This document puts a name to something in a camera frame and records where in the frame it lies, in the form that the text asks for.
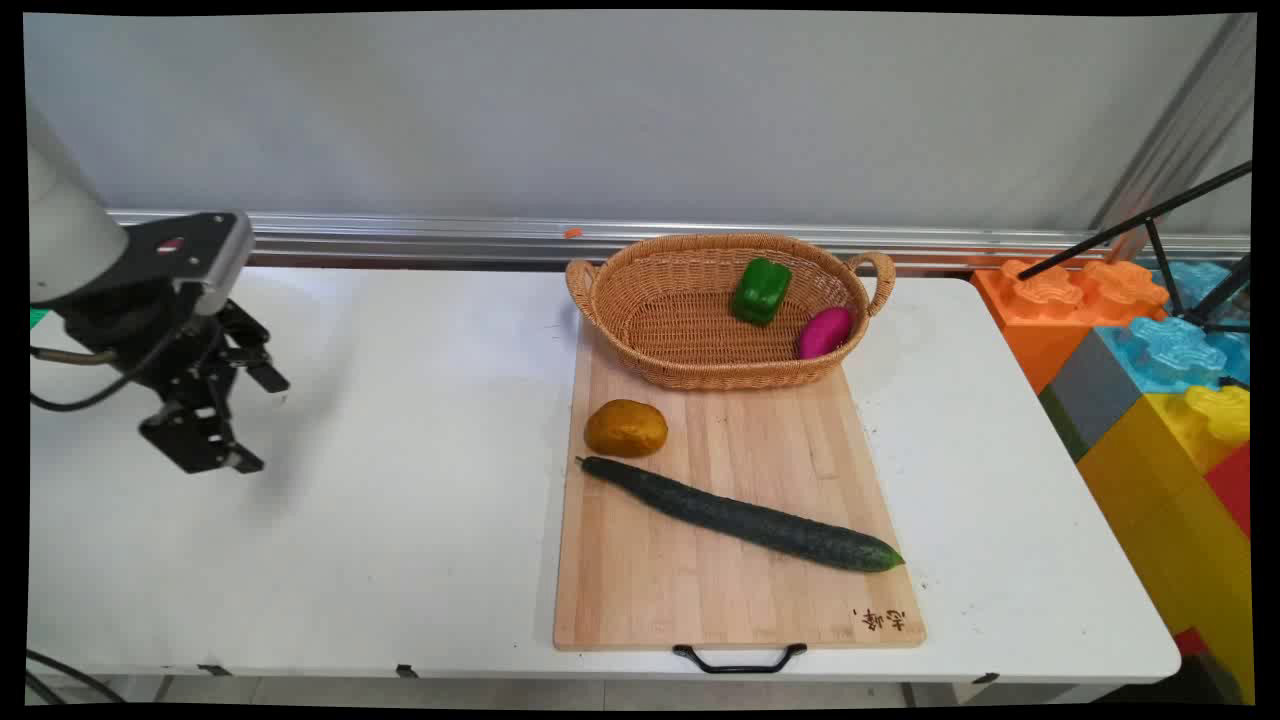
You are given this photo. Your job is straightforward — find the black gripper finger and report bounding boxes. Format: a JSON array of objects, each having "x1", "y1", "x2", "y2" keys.
[
  {"x1": 138, "y1": 398, "x2": 267, "y2": 475},
  {"x1": 214, "y1": 297, "x2": 292, "y2": 394}
]

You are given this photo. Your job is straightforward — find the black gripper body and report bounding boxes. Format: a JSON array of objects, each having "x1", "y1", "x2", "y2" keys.
[{"x1": 58, "y1": 283, "x2": 233, "y2": 403}]

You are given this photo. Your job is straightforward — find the yellow toy potato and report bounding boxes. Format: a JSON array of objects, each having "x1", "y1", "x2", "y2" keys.
[{"x1": 584, "y1": 399, "x2": 669, "y2": 460}]

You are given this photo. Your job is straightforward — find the woven wicker basket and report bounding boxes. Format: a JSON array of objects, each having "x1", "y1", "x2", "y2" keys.
[{"x1": 565, "y1": 233, "x2": 897, "y2": 392}]

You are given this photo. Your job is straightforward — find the wooden cutting board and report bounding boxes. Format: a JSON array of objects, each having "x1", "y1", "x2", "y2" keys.
[{"x1": 553, "y1": 318, "x2": 927, "y2": 652}]

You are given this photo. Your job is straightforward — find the green toy bell pepper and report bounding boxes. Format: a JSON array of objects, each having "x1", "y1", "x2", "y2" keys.
[{"x1": 730, "y1": 257, "x2": 793, "y2": 328}]

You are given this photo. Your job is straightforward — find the dark green cucumber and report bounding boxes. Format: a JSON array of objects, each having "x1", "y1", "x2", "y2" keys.
[{"x1": 575, "y1": 455, "x2": 906, "y2": 574}]

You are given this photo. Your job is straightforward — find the magenta toy sweet potato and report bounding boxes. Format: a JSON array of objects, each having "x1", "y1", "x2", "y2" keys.
[{"x1": 797, "y1": 306, "x2": 854, "y2": 361}]

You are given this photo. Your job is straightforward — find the orange foam block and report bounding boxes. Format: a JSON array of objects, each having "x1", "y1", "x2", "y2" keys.
[{"x1": 971, "y1": 258, "x2": 1171, "y2": 395}]

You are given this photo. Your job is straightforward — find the grey foam block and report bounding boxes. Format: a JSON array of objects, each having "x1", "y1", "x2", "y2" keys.
[{"x1": 1037, "y1": 330, "x2": 1143, "y2": 463}]

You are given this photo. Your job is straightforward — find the black tripod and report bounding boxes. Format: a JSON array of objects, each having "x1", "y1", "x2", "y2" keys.
[{"x1": 1018, "y1": 160, "x2": 1254, "y2": 334}]

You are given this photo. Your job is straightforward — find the blue foam block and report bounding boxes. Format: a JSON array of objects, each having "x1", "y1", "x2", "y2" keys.
[{"x1": 1096, "y1": 261, "x2": 1253, "y2": 395}]

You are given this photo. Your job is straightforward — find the small yellow foam block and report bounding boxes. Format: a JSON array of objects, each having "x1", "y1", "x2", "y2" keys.
[{"x1": 1184, "y1": 384, "x2": 1252, "y2": 445}]

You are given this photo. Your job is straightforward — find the red foam block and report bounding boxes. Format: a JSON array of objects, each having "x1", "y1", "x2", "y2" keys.
[{"x1": 1203, "y1": 440, "x2": 1253, "y2": 541}]

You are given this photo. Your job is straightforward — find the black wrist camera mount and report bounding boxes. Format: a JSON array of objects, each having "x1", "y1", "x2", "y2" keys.
[{"x1": 118, "y1": 210, "x2": 257, "y2": 317}]

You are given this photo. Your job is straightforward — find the aluminium rail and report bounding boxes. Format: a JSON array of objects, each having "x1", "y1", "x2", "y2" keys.
[{"x1": 105, "y1": 208, "x2": 1251, "y2": 273}]

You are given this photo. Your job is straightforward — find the black cable with metal connector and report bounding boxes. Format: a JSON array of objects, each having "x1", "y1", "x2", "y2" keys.
[{"x1": 25, "y1": 649, "x2": 128, "y2": 705}]

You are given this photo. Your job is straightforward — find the aluminium frame post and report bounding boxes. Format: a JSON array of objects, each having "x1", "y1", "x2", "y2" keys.
[{"x1": 1090, "y1": 14, "x2": 1257, "y2": 263}]

